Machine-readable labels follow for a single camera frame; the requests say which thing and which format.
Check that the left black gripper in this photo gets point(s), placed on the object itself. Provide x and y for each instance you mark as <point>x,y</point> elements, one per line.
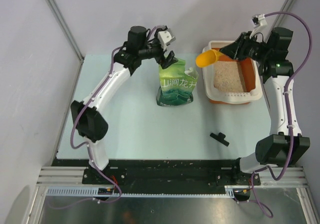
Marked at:
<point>170,59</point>

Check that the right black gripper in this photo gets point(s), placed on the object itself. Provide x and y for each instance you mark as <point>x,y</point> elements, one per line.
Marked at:
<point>237,49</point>

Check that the green litter bag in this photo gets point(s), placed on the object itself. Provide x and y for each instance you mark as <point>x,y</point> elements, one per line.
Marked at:
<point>176,85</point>

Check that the orange plastic scoop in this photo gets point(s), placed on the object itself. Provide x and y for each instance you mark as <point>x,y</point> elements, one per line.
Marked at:
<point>208,57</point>

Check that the black bag clip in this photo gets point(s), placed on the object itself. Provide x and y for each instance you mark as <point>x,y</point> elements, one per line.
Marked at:
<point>220,137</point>

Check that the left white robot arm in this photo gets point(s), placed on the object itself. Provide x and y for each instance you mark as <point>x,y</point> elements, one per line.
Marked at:
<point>89,125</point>

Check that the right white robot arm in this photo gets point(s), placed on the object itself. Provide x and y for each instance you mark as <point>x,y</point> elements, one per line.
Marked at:
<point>285,144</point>

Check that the white orange litter box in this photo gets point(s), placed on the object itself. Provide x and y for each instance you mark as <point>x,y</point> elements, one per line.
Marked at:
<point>232,82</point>

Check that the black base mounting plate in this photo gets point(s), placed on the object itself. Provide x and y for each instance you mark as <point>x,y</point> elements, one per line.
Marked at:
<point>126,171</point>

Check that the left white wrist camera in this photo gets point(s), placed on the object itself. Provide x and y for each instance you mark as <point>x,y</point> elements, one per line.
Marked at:
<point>166,37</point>

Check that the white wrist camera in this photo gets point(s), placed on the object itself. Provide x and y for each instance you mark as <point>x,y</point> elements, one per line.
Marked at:
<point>166,37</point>
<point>259,22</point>

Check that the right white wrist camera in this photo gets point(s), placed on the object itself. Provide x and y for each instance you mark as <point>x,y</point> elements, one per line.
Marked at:
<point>259,22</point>

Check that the right aluminium frame post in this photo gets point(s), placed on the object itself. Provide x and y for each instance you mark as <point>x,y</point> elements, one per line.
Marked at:
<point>278,19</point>

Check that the aluminium frame post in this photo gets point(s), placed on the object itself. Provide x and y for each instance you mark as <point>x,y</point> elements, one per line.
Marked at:
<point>278,19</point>
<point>55,10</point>

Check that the left aluminium frame post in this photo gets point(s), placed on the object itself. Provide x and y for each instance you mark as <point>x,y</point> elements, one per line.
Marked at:
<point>55,10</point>

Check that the aluminium extrusion rail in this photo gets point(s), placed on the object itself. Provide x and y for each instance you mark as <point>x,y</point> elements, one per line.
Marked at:
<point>294,177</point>

